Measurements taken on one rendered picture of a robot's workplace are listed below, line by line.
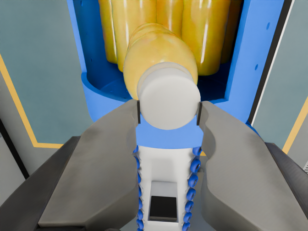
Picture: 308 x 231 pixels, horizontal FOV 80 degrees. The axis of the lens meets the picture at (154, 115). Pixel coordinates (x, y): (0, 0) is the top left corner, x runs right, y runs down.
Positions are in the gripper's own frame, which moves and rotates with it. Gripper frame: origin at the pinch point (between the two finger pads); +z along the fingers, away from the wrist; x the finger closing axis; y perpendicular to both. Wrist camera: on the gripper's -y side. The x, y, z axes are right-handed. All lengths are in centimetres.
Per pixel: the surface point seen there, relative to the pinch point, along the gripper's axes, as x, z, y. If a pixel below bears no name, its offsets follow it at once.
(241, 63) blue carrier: 7.5, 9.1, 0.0
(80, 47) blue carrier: -13.2, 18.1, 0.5
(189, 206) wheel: 11, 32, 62
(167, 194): 2, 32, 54
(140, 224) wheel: -9, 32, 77
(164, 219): 1, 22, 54
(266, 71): 67, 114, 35
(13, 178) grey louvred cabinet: -155, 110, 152
